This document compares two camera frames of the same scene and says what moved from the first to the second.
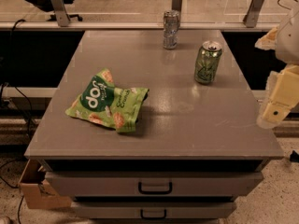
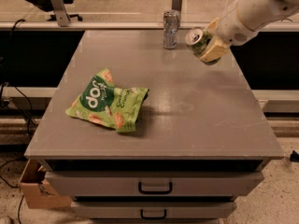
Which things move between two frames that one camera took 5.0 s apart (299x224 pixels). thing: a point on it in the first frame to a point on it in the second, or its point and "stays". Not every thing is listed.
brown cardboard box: x=36 y=191 stays
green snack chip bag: x=104 y=104 stays
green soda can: x=206 y=62 to x=197 y=41
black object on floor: x=294 y=157 stays
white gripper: x=289 y=41 to x=229 y=32
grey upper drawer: x=154 y=184 stays
